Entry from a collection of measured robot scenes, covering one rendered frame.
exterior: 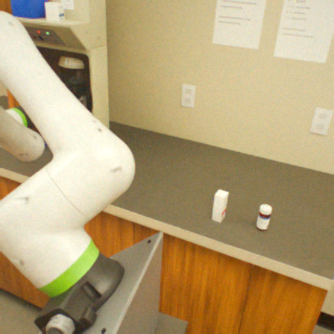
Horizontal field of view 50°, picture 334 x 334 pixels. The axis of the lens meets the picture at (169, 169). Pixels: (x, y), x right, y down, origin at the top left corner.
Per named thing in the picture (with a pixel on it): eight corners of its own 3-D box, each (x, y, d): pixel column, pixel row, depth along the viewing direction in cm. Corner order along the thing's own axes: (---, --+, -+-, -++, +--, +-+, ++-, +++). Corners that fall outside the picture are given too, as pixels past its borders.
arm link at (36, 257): (113, 252, 63) (40, 169, 59) (42, 312, 62) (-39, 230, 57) (109, 232, 76) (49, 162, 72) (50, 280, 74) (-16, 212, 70)
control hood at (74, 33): (28, 39, 153) (25, 13, 148) (91, 49, 141) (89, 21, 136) (7, 42, 143) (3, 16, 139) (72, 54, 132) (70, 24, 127)
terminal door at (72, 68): (41, 131, 172) (30, 44, 153) (93, 145, 161) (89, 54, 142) (40, 131, 171) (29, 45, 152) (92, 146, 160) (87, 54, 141)
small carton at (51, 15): (51, 19, 138) (50, 1, 135) (64, 19, 138) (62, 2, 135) (46, 20, 134) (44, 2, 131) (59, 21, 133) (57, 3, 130)
